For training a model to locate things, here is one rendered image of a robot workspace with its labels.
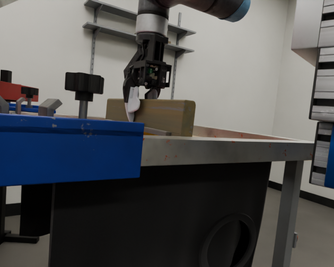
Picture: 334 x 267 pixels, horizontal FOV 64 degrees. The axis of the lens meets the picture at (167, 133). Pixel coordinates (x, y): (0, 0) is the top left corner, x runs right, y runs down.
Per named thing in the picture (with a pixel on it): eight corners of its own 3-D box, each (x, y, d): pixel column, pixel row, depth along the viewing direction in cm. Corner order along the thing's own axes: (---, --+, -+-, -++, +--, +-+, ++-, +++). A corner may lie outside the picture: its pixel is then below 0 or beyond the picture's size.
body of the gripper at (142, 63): (141, 86, 59) (147, 30, 58) (125, 86, 66) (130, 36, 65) (170, 90, 63) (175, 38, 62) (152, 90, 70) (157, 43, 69)
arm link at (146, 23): (131, 18, 64) (159, 27, 69) (129, 37, 65) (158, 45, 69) (146, 11, 58) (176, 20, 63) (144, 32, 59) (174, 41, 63)
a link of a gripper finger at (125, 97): (121, 101, 63) (130, 65, 63) (119, 100, 64) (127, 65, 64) (138, 106, 66) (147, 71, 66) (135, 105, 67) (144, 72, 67)
